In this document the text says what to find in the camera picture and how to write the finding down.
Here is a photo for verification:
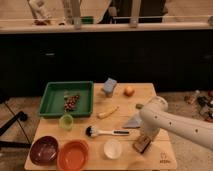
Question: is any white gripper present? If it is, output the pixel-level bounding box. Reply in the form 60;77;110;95
141;123;160;141

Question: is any wooden felt eraser block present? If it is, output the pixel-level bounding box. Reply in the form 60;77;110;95
133;135;151;153

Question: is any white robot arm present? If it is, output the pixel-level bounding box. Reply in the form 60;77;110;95
139;96;213;151

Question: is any grey folded cloth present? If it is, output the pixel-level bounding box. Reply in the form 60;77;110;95
123;114;141;129

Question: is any small white bowl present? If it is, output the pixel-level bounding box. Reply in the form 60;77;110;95
104;139;122;159

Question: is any orange round fruit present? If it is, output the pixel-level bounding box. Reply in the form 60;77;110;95
124;86;135;97

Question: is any yellow banana toy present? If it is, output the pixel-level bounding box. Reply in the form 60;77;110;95
97;106;119;119

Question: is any blue sponge block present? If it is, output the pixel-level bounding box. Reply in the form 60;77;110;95
102;78;117;97

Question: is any orange bowl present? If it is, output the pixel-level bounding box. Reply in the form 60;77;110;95
57;140;89;171

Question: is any small green cup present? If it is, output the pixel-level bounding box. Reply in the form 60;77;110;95
59;114;73;131

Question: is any red grape bunch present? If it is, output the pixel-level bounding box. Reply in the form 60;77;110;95
64;94;80;111

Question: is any green plastic tray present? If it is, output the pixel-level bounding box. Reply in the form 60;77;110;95
39;81;94;118

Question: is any dark purple bowl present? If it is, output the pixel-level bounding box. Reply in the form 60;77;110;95
29;136;59;165

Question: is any black tripod stand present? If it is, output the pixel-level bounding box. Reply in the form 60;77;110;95
0;89;31;149

